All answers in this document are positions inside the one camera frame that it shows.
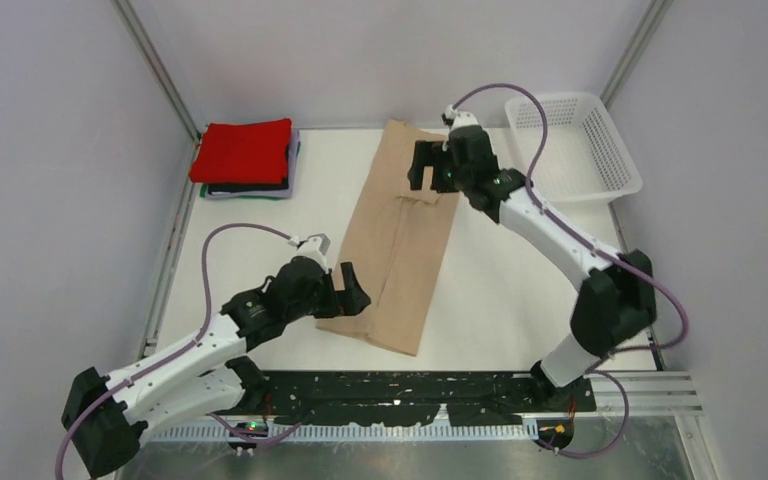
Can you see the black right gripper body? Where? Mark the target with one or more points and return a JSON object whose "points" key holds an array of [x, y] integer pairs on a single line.
{"points": [[462, 178]]}

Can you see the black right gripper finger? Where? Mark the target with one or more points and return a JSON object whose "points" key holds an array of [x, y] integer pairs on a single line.
{"points": [[442, 182], [427, 155]]}

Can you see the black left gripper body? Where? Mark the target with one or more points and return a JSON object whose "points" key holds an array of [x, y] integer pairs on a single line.
{"points": [[319, 305]]}

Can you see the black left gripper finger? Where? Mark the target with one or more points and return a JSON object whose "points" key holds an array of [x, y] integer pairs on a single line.
{"points": [[352, 291], [331, 311]]}

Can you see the beige t shirt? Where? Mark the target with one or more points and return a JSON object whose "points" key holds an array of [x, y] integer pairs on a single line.
{"points": [[396, 241]]}

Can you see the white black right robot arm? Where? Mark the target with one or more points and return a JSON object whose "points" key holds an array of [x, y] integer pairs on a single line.
{"points": [[614, 301]]}

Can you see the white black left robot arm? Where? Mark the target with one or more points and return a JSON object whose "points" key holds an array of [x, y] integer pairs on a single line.
{"points": [[108, 418]]}

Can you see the white plastic laundry basket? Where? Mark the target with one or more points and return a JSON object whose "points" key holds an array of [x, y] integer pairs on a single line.
{"points": [[584, 161]]}

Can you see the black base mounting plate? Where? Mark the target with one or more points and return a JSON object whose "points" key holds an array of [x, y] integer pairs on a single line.
{"points": [[407, 398]]}

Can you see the red folded t shirt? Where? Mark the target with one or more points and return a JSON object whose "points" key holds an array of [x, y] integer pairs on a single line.
{"points": [[243, 153]]}

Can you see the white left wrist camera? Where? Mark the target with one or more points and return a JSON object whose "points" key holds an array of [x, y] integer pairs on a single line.
{"points": [[314, 247]]}

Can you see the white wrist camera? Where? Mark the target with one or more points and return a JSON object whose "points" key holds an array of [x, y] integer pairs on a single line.
{"points": [[454, 118], [314, 247]]}

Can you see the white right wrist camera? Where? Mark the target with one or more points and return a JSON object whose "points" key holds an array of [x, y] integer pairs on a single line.
{"points": [[454, 118]]}

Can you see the white slotted cable duct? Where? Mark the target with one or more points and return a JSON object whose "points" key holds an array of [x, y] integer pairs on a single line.
{"points": [[437, 431]]}

